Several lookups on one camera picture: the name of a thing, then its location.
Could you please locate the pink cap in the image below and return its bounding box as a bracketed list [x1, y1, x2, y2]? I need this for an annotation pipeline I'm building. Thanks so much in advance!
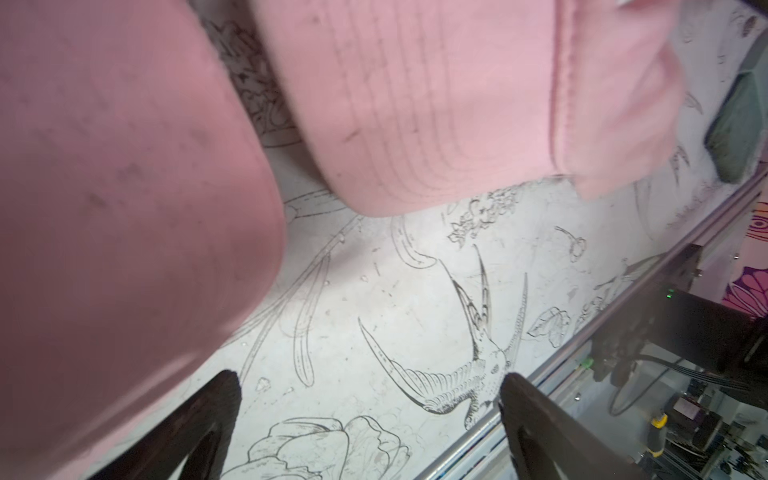
[250, 1, 685, 217]
[1, 1, 286, 479]

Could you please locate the green dustpan brush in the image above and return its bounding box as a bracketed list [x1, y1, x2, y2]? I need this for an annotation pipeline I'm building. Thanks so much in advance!
[703, 29, 768, 185]

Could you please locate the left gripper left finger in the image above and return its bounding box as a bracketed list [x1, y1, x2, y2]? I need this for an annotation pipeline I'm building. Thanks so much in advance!
[91, 370, 242, 480]

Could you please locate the aluminium front rail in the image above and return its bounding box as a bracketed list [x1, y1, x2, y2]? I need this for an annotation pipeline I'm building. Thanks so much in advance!
[423, 162, 767, 479]

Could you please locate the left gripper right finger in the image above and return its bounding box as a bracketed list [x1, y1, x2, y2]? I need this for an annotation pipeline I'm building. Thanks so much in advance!
[499, 373, 648, 480]

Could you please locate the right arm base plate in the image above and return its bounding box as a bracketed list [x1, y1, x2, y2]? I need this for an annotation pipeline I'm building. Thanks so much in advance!
[590, 244, 767, 410]

